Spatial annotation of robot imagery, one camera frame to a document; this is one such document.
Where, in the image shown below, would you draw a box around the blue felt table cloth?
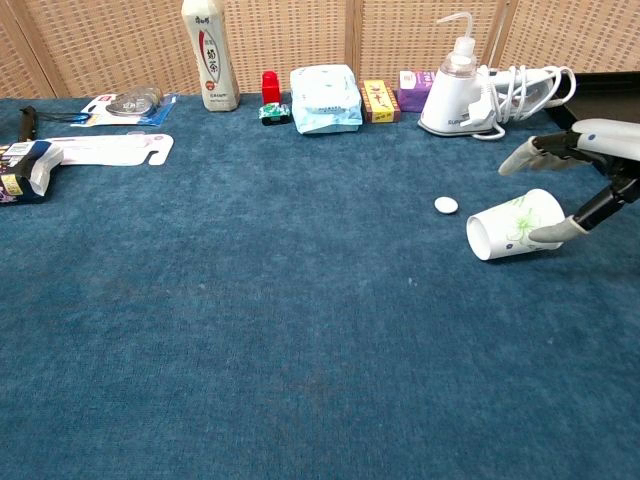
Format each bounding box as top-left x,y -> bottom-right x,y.
0,94 -> 640,480

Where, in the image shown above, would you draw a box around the milk tea bottle beige label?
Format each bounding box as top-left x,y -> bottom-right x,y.
180,0 -> 242,113

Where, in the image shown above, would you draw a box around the wicker folding screen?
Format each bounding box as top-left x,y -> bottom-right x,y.
0,0 -> 640,99

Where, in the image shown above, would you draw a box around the green toy car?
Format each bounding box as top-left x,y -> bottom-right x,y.
258,103 -> 292,126

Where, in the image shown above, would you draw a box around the light blue wet wipes pack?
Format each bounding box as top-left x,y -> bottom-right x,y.
289,64 -> 364,136

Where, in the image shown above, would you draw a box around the white paper cup green flowers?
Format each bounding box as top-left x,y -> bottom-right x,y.
465,188 -> 566,262

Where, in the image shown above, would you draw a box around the blister pack blue card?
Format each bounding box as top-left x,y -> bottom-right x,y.
69,85 -> 180,128

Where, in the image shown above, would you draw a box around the black stick with strap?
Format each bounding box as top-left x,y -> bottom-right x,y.
18,105 -> 94,145

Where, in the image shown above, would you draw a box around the clear plastic wash bottle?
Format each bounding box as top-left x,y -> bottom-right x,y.
436,12 -> 479,59

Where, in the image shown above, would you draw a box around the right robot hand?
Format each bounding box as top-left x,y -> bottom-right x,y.
498,118 -> 640,246

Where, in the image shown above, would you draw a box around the white cardboard hang pack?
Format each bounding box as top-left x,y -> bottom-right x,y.
44,132 -> 175,168

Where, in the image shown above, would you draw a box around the black plastic tray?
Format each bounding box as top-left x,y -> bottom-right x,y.
544,71 -> 640,136

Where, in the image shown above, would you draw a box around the yellow red carton box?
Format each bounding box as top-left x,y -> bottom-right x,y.
359,79 -> 403,125

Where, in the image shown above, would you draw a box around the white travel iron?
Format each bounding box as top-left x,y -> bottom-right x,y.
417,52 -> 561,137

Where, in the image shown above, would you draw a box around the white power cord with plug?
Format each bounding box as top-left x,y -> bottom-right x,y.
459,64 -> 577,141

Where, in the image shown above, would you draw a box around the dark blue printed pack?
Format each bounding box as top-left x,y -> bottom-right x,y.
0,139 -> 65,206

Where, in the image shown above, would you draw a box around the purple white carton box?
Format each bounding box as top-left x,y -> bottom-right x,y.
397,70 -> 437,114

